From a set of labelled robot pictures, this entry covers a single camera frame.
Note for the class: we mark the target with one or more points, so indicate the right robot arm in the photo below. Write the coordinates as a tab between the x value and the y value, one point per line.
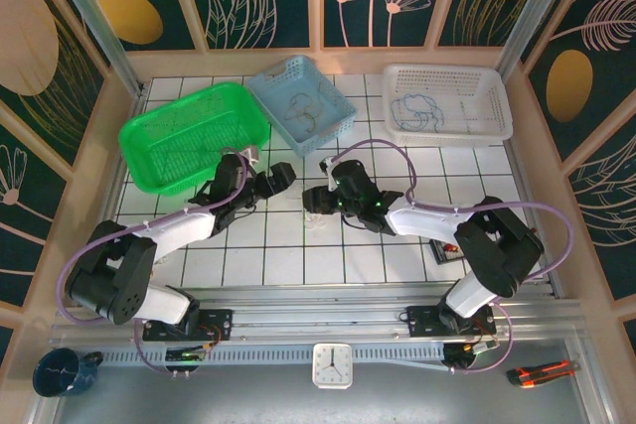
497	245

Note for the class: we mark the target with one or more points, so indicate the light blue plastic basket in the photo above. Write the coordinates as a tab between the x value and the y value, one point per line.
303	101

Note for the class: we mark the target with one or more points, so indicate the white plastic basket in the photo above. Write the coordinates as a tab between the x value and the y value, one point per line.
447	101

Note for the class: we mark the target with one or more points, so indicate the green plastic basket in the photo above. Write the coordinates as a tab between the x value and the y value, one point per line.
194	136

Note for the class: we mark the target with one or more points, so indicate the white square clock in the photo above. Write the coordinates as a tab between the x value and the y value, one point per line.
332	365

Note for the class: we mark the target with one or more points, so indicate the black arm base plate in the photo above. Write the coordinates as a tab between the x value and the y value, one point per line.
420	320
218	322

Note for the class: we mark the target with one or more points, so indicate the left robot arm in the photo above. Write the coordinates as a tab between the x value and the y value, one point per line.
129	270

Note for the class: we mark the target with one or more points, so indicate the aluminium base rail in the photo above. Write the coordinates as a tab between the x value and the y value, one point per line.
318	315

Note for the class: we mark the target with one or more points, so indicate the dark blue mug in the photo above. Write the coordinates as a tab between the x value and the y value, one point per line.
59	374

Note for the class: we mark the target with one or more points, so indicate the orange black utility knife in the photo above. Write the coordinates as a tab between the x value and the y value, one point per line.
539	374

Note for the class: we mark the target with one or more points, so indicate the aluminium frame post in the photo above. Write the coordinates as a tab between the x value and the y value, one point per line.
94	27
531	12

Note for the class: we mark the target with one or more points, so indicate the small black box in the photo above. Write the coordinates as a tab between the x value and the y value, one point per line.
442	252

